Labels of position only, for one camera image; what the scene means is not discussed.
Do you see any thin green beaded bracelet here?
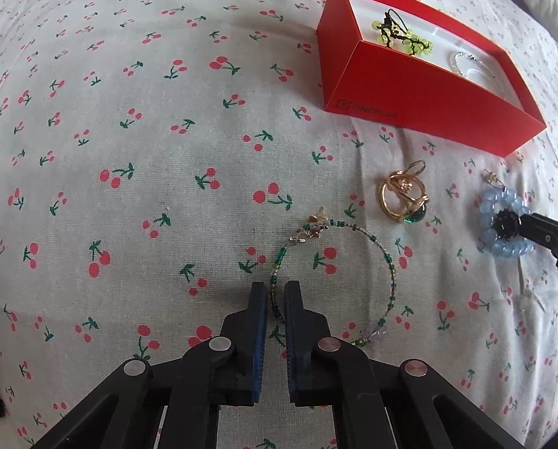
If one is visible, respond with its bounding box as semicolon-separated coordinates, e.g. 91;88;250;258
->
269;213;398;349

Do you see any green bead black cord bracelet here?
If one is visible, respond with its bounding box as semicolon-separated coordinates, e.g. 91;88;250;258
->
371;9;435;57

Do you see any gold ring with green gem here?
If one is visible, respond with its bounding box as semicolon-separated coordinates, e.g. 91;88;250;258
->
379;186;432;226

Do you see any cherry print bed sheet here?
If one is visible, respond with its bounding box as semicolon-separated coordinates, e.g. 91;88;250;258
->
0;0;558;449

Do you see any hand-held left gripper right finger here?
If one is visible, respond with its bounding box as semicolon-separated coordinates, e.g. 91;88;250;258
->
284;281;527;449

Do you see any red jewelry box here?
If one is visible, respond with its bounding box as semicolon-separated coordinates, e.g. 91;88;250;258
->
316;0;548;157

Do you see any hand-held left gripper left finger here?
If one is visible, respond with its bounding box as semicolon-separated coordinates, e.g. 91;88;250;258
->
33;282;267;449

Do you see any plain gold ring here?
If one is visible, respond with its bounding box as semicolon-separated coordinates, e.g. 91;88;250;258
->
386;160;427;199

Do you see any blue bead bracelet black flower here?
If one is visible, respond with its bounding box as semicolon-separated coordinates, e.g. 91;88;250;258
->
475;171;537;258

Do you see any silver chain bracelet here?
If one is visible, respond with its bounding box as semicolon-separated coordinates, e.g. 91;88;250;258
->
450;51;500;89

